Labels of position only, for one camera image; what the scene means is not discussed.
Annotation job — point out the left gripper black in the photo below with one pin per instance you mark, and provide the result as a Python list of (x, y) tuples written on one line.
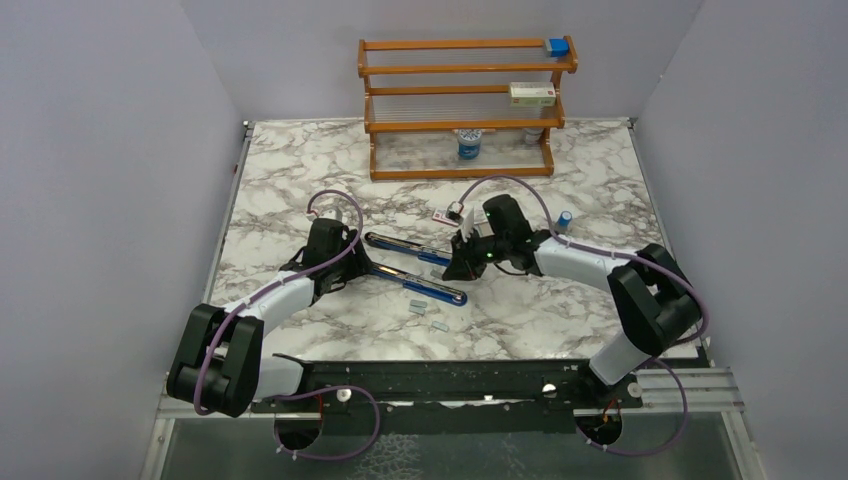
[(359, 262)]

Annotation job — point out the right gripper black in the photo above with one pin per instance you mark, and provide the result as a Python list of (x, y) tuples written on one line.
[(462, 266)]

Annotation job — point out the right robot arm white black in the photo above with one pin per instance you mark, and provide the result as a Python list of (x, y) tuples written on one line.
[(654, 302)]

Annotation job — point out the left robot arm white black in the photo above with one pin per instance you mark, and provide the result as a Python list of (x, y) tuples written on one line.
[(219, 366)]

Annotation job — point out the small blue capped cylinder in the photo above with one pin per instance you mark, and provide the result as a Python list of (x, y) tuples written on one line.
[(563, 222)]

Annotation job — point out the blue white cup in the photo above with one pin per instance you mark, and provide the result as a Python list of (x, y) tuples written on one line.
[(469, 143)]

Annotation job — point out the white small jar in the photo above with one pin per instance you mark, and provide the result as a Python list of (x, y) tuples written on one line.
[(532, 135)]

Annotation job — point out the orange wooden shelf rack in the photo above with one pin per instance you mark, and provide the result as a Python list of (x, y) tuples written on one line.
[(419, 109)]

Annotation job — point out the white green carton box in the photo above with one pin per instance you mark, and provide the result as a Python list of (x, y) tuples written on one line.
[(532, 94)]

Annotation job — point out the blue box on top shelf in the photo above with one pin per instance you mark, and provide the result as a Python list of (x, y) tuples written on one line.
[(557, 47)]

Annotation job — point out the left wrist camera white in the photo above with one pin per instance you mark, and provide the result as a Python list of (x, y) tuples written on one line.
[(333, 213)]

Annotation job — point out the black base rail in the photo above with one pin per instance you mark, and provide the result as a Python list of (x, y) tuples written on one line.
[(457, 397)]

